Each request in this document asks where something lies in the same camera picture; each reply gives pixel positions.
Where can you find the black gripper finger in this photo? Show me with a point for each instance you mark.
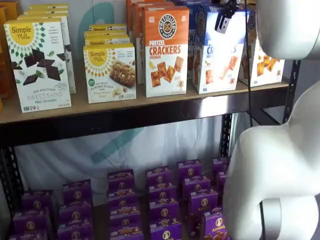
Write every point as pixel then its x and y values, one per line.
pixel 223 23

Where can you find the blue white pretzel crackers box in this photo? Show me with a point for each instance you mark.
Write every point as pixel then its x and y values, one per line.
pixel 217 65
pixel 185 2

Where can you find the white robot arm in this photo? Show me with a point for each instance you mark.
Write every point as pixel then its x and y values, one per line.
pixel 275 162

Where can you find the yellow white pretzel crackers box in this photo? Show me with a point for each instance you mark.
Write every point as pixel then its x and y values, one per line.
pixel 265 70

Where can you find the orange pretzel crackers box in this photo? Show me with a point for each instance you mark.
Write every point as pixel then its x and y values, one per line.
pixel 166 55
pixel 129 15
pixel 138 37

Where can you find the Simple Mills almond bars box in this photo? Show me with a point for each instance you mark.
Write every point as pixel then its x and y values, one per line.
pixel 105 32
pixel 110 75
pixel 107 40
pixel 107 27

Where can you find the purple Annie's snack box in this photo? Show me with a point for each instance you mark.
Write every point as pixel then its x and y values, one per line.
pixel 221 180
pixel 162 192
pixel 164 210
pixel 121 197
pixel 121 180
pixel 31 222
pixel 77 192
pixel 126 226
pixel 213 225
pixel 196 186
pixel 127 237
pixel 125 212
pixel 37 201
pixel 166 231
pixel 158 176
pixel 27 236
pixel 220 165
pixel 75 213
pixel 75 232
pixel 203 201
pixel 190 170

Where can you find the wooden shelf board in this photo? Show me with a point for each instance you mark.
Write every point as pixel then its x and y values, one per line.
pixel 100 107

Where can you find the Simple Mills Sweet Thins box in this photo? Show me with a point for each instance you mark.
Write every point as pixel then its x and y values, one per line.
pixel 40 70
pixel 46 12
pixel 48 6
pixel 68 45

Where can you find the yellow snack box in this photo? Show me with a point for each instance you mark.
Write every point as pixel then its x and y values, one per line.
pixel 12 8

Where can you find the orange snack box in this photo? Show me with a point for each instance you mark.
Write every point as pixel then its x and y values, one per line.
pixel 5 62

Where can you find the black metal shelving rack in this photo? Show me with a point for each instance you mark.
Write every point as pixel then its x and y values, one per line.
pixel 150 117

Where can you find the white backdrop sheet teal logo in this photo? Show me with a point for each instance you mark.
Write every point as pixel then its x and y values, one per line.
pixel 175 145

